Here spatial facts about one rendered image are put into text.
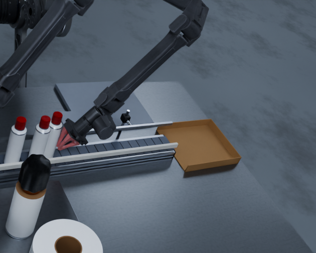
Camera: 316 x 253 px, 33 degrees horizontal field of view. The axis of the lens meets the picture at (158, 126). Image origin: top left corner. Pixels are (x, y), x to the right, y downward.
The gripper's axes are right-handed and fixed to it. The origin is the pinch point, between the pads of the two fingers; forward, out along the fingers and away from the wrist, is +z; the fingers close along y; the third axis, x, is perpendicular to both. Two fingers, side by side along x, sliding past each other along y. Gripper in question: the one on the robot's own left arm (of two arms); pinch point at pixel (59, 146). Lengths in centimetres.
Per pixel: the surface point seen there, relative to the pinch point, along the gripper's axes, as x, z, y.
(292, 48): 345, -152, -184
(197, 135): 64, -37, -5
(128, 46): 186, -29, -192
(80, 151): 11.6, -2.0, -1.5
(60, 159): 0.9, 2.2, 4.2
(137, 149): 26.8, -17.8, 4.9
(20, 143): -16.9, 5.4, 2.2
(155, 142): 39.2, -23.5, -0.6
